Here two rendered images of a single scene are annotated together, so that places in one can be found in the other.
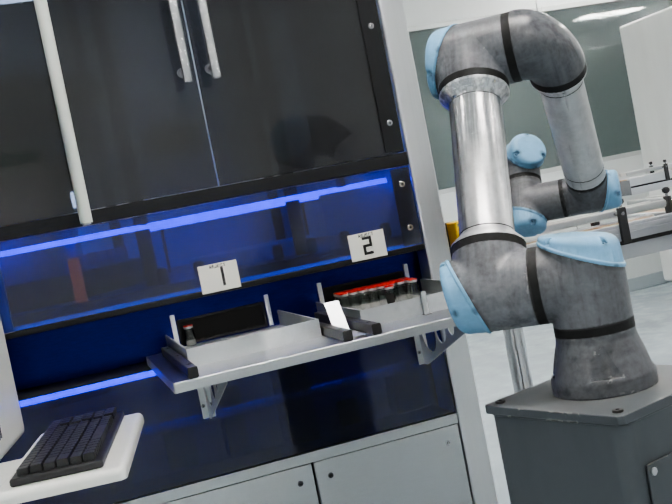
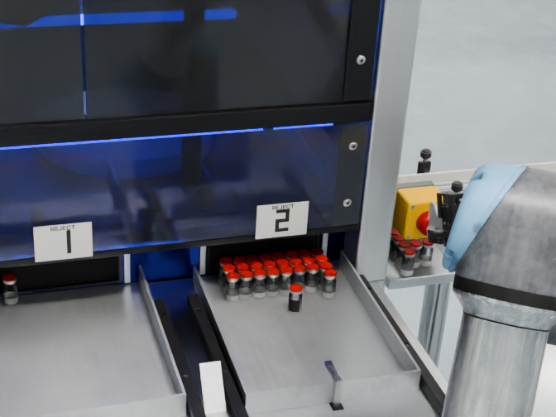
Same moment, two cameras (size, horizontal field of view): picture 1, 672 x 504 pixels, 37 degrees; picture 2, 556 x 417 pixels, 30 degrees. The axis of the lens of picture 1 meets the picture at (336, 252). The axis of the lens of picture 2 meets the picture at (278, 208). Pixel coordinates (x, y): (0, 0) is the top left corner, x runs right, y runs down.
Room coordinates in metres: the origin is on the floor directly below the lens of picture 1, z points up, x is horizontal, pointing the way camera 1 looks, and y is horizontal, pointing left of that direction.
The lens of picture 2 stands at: (0.79, 0.00, 1.82)
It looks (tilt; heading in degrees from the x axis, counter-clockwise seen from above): 29 degrees down; 357
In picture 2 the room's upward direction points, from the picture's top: 4 degrees clockwise
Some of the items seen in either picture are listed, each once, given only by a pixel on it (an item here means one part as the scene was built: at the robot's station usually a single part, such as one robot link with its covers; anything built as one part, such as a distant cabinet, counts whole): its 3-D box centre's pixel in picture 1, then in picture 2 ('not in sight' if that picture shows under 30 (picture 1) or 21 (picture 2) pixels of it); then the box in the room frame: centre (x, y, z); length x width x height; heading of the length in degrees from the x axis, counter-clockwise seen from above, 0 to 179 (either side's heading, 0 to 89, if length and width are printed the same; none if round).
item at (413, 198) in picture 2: (465, 234); (418, 210); (2.31, -0.30, 0.99); 0.08 x 0.07 x 0.07; 16
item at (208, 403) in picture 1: (217, 399); not in sight; (1.93, 0.28, 0.80); 0.34 x 0.03 x 0.13; 16
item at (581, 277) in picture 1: (579, 276); not in sight; (1.44, -0.34, 0.96); 0.13 x 0.12 x 0.14; 71
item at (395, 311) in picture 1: (395, 301); (299, 323); (2.11, -0.10, 0.90); 0.34 x 0.26 x 0.04; 15
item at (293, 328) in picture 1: (238, 336); (74, 344); (2.03, 0.23, 0.90); 0.34 x 0.26 x 0.04; 16
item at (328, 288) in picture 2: (414, 288); (329, 284); (2.21, -0.16, 0.90); 0.02 x 0.02 x 0.05
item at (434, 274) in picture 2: not in sight; (407, 260); (2.35, -0.31, 0.87); 0.14 x 0.13 x 0.02; 16
